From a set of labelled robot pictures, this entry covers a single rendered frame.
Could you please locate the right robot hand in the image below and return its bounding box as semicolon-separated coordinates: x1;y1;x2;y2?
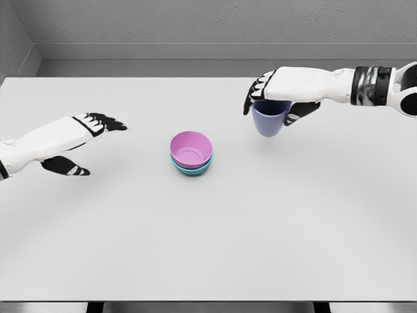
242;66;327;127

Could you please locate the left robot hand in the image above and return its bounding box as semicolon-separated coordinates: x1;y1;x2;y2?
31;112;128;177

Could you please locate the blue cup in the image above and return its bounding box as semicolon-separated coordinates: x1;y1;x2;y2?
251;100;293;138

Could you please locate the pink bowl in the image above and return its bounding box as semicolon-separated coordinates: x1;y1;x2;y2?
169;130;214;170

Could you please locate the teal bowl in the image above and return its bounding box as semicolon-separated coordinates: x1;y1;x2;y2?
170;153;214;178

